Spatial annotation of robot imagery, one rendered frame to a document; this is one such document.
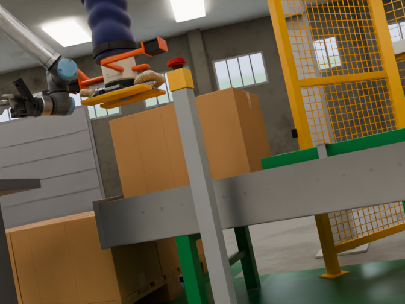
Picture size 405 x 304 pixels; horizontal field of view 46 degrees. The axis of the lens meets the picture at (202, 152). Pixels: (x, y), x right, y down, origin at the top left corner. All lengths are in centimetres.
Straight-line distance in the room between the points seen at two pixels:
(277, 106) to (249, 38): 169
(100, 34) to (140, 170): 71
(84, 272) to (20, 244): 40
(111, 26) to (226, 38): 905
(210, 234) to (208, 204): 10
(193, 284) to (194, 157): 54
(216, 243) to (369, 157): 59
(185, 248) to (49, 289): 89
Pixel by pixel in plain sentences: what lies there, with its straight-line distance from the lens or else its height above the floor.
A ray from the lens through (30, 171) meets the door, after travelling 1177.
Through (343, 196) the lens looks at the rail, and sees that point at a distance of 171.
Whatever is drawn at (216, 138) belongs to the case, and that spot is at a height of 76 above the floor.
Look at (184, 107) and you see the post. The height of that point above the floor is 86.
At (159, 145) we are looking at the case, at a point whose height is 79.
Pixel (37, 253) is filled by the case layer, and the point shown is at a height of 42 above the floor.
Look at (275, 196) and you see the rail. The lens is 176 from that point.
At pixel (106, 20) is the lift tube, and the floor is 145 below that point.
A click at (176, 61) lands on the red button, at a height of 103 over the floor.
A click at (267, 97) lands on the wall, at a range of 1114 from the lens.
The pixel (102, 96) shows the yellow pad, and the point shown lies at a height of 109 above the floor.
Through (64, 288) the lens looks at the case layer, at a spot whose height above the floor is 23.
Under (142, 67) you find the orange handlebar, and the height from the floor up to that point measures 120.
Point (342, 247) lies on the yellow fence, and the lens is 259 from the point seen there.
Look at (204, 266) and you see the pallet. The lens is 311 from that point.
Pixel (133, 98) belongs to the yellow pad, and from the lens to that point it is 247.
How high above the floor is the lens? 61
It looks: 3 degrees up
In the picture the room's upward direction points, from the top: 12 degrees counter-clockwise
